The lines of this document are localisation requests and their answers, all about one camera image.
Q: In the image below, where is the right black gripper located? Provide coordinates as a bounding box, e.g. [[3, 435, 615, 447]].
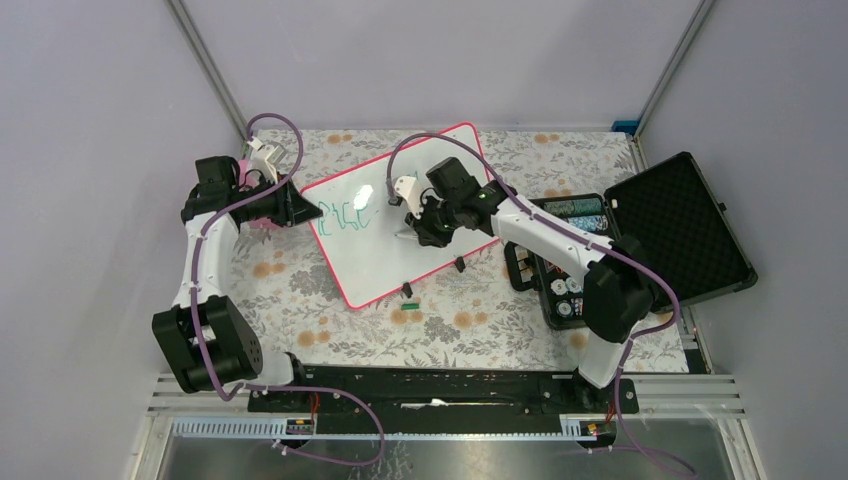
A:
[[406, 193, 463, 249]]

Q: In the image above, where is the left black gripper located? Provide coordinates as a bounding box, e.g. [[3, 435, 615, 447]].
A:
[[240, 170, 322, 227]]

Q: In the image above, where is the pink framed whiteboard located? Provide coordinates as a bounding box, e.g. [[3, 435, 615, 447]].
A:
[[301, 122, 495, 310]]

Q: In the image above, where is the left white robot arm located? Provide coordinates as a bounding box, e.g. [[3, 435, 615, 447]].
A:
[[152, 156, 322, 393]]

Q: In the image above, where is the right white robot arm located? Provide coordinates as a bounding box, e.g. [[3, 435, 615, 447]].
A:
[[388, 157, 657, 412]]

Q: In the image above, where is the pink eraser block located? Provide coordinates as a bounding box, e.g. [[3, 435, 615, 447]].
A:
[[238, 159, 280, 230]]

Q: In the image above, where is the floral table mat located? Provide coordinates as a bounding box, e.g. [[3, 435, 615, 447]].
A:
[[225, 128, 694, 374]]

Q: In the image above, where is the blue clip at corner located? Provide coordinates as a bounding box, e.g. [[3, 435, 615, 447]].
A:
[[611, 120, 640, 135]]

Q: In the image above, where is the black poker chip case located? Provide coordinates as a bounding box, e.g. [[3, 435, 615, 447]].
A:
[[504, 152, 758, 330]]

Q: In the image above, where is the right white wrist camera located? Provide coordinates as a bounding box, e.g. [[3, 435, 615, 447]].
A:
[[386, 176, 423, 219]]

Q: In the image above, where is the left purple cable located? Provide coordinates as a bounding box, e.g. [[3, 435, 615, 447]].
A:
[[188, 113, 388, 467]]

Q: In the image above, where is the purple cable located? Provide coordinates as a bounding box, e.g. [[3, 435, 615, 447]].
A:
[[386, 133, 700, 480], [188, 113, 388, 467]]

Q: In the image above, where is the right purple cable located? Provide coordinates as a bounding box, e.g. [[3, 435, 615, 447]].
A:
[[386, 133, 700, 480]]

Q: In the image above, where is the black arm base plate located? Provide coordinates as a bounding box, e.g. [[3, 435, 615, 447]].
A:
[[248, 365, 639, 435]]

